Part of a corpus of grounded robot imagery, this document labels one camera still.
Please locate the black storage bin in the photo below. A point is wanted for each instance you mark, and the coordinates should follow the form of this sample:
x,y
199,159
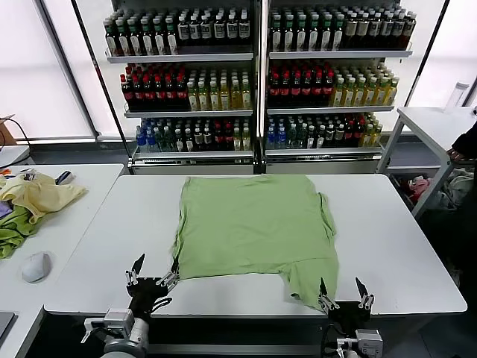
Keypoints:
x,y
398,183

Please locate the small dark white-label bottle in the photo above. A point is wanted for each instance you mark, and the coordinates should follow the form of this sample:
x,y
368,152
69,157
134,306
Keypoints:
x,y
320,138
189,141
311,138
179,141

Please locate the blue-label water bottle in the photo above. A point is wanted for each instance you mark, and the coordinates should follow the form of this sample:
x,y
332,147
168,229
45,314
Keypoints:
x,y
150,141
281,138
141,141
271,138

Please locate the lime green garment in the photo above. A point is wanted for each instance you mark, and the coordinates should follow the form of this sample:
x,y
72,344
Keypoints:
x,y
13,233

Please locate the dark bottle beige label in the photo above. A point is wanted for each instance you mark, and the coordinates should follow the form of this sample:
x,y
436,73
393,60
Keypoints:
x,y
350,33
374,33
386,33
398,33
410,33
362,33

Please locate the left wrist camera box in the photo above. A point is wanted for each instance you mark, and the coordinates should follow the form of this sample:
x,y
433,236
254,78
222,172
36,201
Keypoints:
x,y
118,318

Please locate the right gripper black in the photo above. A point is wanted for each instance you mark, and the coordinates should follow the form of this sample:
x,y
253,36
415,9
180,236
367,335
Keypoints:
x,y
348,315

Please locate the small orange object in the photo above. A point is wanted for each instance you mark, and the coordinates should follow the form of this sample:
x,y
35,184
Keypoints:
x,y
4,171

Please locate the purple cloth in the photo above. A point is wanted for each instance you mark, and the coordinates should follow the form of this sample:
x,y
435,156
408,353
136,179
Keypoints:
x,y
4,209

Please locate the pale crumpled garment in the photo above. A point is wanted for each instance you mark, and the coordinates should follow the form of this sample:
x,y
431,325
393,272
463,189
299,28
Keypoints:
x,y
452,186

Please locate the metal drinks shelf rack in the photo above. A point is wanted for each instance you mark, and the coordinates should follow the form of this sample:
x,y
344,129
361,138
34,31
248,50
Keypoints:
x,y
186,57
335,54

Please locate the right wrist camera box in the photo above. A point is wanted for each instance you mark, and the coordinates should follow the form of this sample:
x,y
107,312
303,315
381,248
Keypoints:
x,y
369,339

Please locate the clear green soda bottle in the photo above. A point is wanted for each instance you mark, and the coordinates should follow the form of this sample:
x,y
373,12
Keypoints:
x,y
292,138
302,138
170,141
160,141

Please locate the white computer mouse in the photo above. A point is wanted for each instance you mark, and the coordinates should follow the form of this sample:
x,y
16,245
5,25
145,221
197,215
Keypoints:
x,y
36,267

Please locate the person bare hand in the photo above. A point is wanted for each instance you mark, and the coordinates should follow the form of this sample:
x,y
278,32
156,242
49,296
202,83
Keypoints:
x,y
454,154

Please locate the white metal-frame table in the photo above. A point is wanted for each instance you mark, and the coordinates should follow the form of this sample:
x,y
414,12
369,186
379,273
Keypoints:
x,y
428,123

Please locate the pale yellow garment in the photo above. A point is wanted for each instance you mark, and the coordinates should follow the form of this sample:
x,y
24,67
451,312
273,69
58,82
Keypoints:
x,y
41,195

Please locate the dark blue small object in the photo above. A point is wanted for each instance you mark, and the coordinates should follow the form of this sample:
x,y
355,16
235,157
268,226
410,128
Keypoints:
x,y
64,176

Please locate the small red-label dark bottle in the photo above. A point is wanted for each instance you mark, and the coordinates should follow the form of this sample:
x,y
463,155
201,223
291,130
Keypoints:
x,y
358,138
349,138
218,141
227,141

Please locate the small yellow juice bottle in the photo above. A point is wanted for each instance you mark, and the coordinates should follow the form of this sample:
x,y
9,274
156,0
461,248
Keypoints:
x,y
237,141
367,138
377,138
246,141

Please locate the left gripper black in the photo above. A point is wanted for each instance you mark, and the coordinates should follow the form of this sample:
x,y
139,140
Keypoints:
x,y
147,292

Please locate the green polo shirt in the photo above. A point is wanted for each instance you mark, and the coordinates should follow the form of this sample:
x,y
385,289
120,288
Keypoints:
x,y
253,223

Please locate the cardboard box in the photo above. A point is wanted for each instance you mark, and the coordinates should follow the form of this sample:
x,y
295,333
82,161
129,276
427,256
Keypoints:
x,y
5,130

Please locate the small dark beige-label bottle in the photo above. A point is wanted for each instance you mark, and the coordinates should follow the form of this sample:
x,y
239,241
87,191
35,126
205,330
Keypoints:
x,y
207,141
198,141
329,138
339,138

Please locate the white rounded desk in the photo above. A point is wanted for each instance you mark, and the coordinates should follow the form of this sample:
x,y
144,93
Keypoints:
x,y
11,154

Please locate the green-cap dark tea bottle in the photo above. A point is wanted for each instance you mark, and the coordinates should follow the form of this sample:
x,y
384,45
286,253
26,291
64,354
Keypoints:
x,y
159,41
135,41
326,37
277,37
111,41
123,41
147,41
314,37
301,37
289,37
338,37
171,41

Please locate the person dark sleeve forearm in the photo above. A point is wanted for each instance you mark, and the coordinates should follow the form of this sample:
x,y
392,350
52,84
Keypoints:
x,y
467,143

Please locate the pink red cloth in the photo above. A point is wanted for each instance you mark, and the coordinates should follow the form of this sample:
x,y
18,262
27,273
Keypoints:
x,y
419,184

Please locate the white-cap black-label bottle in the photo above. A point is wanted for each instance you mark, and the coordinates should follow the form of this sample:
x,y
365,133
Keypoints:
x,y
206,31
244,31
231,31
195,31
219,31
183,31

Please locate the red-cap cola bottle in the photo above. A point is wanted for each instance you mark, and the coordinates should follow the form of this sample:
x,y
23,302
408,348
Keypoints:
x,y
296,91
137,93
274,91
328,91
148,93
307,91
318,91
181,93
170,93
285,91
126,93
159,93

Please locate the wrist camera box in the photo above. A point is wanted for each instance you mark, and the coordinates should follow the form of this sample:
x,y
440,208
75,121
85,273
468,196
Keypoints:
x,y
118,318
369,339

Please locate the grey laptop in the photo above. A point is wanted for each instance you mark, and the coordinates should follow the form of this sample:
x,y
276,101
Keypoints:
x,y
5,323

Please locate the small white brown object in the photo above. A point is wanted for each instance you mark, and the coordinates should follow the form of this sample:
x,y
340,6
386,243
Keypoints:
x,y
29,175

